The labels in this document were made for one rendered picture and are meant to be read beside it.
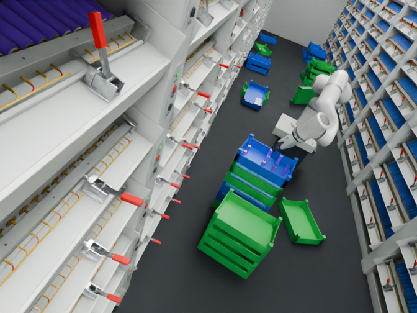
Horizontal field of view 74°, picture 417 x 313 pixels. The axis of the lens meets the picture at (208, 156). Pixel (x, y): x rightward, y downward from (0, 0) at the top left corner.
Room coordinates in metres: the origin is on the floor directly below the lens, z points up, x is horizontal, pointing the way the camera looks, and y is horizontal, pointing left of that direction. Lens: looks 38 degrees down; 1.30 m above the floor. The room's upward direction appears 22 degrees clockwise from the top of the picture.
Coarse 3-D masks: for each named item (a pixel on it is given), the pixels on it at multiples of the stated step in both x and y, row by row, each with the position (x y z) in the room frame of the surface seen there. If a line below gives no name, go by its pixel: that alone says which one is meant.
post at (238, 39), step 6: (252, 0) 1.86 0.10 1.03; (246, 6) 1.86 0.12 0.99; (252, 6) 1.86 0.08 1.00; (246, 24) 1.86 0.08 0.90; (240, 36) 1.86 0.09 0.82; (240, 42) 1.87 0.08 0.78; (228, 72) 1.86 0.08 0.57; (222, 90) 1.86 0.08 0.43; (216, 108) 1.86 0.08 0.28; (210, 126) 1.95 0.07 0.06
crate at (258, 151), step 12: (252, 144) 1.36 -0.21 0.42; (240, 156) 1.18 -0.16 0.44; (252, 156) 1.27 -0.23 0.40; (264, 156) 1.31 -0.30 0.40; (276, 156) 1.33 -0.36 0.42; (252, 168) 1.16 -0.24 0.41; (264, 168) 1.14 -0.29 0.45; (276, 168) 1.25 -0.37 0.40; (276, 180) 1.12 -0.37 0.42; (288, 180) 1.11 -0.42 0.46
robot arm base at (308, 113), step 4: (308, 108) 1.97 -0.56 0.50; (304, 112) 1.98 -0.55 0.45; (308, 112) 1.95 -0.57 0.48; (312, 112) 1.95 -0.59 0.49; (316, 112) 1.95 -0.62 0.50; (300, 116) 2.00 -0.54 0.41; (304, 116) 1.96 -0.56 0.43; (308, 116) 1.95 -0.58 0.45; (312, 116) 1.94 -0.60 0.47; (292, 120) 2.04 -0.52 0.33; (296, 120) 2.07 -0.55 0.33; (300, 120) 1.96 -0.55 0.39; (304, 120) 1.95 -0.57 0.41; (292, 124) 1.97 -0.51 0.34; (296, 124) 1.98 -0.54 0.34
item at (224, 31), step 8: (240, 8) 1.23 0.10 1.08; (232, 16) 1.16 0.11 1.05; (224, 24) 1.16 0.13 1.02; (232, 24) 1.16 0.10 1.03; (216, 32) 1.17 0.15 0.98; (224, 32) 1.16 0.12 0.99; (216, 64) 1.16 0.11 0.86; (216, 72) 1.16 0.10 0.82; (208, 80) 1.16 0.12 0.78; (200, 112) 1.16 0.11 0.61; (192, 144) 1.16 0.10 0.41; (184, 168) 1.16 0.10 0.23; (176, 192) 1.16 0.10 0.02
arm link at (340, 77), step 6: (336, 72) 1.52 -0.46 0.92; (342, 72) 1.51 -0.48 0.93; (330, 78) 1.49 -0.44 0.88; (336, 78) 1.47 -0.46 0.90; (342, 78) 1.47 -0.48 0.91; (342, 84) 1.44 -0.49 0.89; (348, 84) 1.60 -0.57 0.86; (342, 90) 1.43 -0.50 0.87; (348, 90) 1.59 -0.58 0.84; (342, 96) 1.56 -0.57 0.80; (348, 96) 1.58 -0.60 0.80; (336, 102) 1.61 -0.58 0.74; (342, 102) 1.59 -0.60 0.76
